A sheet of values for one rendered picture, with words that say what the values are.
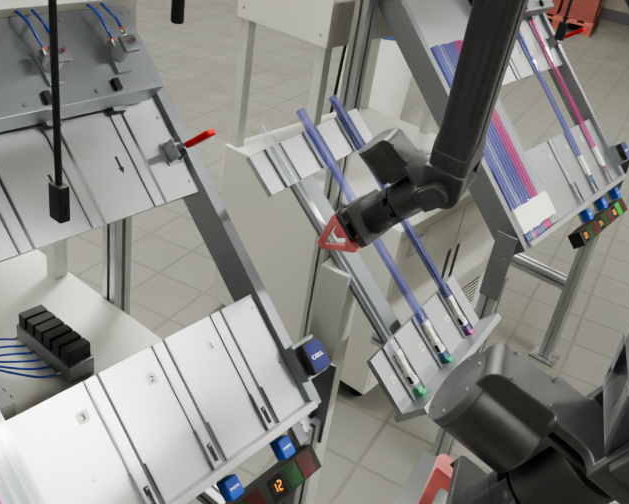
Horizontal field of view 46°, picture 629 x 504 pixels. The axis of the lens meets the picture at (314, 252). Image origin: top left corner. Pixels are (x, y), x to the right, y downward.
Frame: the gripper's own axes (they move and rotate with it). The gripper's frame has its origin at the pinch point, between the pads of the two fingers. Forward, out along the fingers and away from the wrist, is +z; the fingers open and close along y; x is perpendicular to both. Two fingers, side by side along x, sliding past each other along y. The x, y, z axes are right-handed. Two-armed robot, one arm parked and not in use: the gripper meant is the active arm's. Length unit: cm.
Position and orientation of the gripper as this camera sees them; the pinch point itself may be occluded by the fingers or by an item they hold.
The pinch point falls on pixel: (330, 237)
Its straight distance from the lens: 119.3
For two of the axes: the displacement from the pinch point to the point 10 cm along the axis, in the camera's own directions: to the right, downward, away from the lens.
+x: 5.1, 8.6, 0.6
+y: -5.3, 3.6, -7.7
